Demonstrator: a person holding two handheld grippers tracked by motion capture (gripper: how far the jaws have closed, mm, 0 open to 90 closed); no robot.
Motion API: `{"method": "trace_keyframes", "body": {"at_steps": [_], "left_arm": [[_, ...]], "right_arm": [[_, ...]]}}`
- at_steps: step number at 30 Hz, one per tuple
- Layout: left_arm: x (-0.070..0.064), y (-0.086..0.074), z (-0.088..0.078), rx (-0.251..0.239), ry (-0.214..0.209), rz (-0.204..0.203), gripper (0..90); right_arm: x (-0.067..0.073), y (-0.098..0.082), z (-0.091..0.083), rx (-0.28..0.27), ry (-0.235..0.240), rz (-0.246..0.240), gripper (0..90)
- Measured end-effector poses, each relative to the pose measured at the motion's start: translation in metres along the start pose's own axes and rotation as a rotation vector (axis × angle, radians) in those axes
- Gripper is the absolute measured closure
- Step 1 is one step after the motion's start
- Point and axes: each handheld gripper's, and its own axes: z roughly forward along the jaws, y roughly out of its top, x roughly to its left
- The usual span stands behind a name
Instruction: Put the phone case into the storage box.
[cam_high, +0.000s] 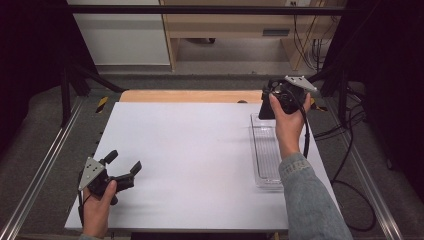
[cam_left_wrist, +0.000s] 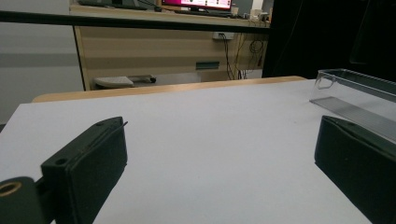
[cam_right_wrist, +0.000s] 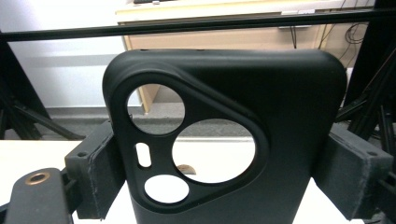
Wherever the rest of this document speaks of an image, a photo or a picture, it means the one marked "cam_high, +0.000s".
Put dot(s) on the black frame crossbar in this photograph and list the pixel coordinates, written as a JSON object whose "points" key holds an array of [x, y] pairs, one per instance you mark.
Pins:
{"points": [[206, 10]]}

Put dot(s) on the white table board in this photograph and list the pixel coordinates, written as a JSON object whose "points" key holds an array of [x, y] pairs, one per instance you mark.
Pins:
{"points": [[186, 173]]}

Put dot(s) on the person's right hand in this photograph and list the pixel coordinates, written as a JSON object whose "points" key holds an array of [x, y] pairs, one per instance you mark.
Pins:
{"points": [[289, 130]]}

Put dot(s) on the aluminium floor rail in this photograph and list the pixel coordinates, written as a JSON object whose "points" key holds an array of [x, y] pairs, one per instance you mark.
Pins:
{"points": [[370, 181], [43, 166]]}

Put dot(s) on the white cabinet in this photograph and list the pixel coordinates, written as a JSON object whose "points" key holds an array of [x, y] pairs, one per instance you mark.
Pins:
{"points": [[123, 40]]}

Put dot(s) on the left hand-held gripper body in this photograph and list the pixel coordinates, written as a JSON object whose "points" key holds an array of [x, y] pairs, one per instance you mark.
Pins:
{"points": [[93, 173]]}

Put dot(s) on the person's left hand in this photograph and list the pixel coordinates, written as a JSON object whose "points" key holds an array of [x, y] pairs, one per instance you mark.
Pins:
{"points": [[98, 213]]}

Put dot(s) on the light wooden table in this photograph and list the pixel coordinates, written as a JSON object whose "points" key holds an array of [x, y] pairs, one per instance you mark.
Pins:
{"points": [[186, 96]]}

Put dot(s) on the clear plastic packaging box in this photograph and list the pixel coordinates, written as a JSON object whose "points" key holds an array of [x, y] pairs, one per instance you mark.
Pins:
{"points": [[265, 153]]}

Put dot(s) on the dark curtain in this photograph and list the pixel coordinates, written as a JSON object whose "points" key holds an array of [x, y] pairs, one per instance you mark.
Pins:
{"points": [[390, 83], [30, 56]]}

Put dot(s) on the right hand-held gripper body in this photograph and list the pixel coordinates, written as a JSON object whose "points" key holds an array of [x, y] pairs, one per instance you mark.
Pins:
{"points": [[290, 93]]}

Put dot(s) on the light wooden desk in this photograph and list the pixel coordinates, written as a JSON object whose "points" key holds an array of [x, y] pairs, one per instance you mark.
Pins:
{"points": [[230, 25]]}

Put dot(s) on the black diagonal frame brace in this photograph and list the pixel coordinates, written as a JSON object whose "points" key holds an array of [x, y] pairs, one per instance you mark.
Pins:
{"points": [[325, 74], [100, 80]]}

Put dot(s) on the black frame post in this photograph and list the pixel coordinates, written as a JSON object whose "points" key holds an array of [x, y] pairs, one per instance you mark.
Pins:
{"points": [[65, 96], [342, 96]]}

